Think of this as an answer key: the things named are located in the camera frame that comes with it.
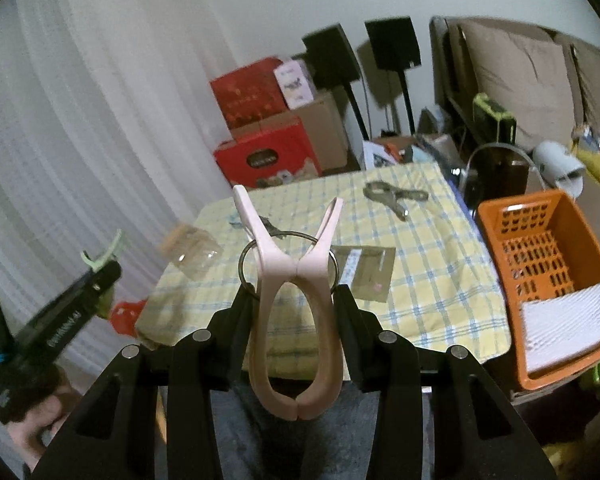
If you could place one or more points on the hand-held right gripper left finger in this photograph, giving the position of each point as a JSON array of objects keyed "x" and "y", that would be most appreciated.
[{"x": 240, "y": 320}]

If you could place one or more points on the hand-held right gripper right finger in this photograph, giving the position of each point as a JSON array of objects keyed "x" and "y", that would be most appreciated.
[{"x": 347, "y": 320}]

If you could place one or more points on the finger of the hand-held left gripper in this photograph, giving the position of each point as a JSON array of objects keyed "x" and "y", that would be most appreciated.
[{"x": 105, "y": 280}]

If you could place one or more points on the light green plastic clip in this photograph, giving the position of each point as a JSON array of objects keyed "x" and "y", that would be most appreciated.
[{"x": 100, "y": 259}]

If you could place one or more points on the pink plastic clip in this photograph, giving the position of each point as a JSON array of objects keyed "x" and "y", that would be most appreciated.
[{"x": 270, "y": 270}]

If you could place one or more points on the olive clip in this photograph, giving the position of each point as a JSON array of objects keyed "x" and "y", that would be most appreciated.
[{"x": 390, "y": 195}]

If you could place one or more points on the orange plastic basket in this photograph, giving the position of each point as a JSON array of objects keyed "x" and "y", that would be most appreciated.
[{"x": 490, "y": 240}]

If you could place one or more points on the person's left hand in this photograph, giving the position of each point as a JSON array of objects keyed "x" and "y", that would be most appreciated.
[{"x": 40, "y": 430}]

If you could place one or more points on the yellow plaid tablecloth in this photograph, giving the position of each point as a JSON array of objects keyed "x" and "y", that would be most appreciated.
[{"x": 430, "y": 280}]

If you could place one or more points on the white curtain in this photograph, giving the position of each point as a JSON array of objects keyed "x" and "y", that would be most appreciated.
[{"x": 80, "y": 135}]

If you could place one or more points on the red box with oval label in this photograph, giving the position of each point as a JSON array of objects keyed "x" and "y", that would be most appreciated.
[{"x": 265, "y": 160}]

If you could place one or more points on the open cardboard box with clutter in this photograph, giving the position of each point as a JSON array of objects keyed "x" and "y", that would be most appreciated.
[{"x": 410, "y": 147}]

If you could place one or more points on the brown cardboard box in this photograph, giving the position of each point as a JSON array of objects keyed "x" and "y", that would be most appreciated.
[{"x": 325, "y": 130}]

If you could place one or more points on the black speaker stand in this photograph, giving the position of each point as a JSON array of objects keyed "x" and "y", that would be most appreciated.
[
  {"x": 357, "y": 110},
  {"x": 407, "y": 100}
]

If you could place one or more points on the red patterned gift box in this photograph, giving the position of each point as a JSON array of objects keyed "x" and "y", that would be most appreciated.
[{"x": 245, "y": 95}]

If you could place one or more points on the small white box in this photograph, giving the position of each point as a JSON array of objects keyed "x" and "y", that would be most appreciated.
[{"x": 294, "y": 85}]

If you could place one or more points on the green black portable device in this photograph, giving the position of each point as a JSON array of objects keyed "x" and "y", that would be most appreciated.
[{"x": 495, "y": 117}]

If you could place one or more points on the white nail lamp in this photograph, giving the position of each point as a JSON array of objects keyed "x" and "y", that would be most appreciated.
[{"x": 557, "y": 165}]

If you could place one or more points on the black speaker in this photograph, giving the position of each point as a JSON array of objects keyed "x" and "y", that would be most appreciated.
[
  {"x": 392, "y": 42},
  {"x": 330, "y": 57}
]

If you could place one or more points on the brown sofa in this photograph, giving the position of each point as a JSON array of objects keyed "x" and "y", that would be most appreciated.
[{"x": 447, "y": 70}]

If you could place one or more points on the large brown cushion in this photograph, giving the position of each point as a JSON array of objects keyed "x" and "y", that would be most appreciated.
[{"x": 520, "y": 80}]

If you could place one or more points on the pile of snack packets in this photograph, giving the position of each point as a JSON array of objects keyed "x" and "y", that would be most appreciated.
[{"x": 597, "y": 137}]

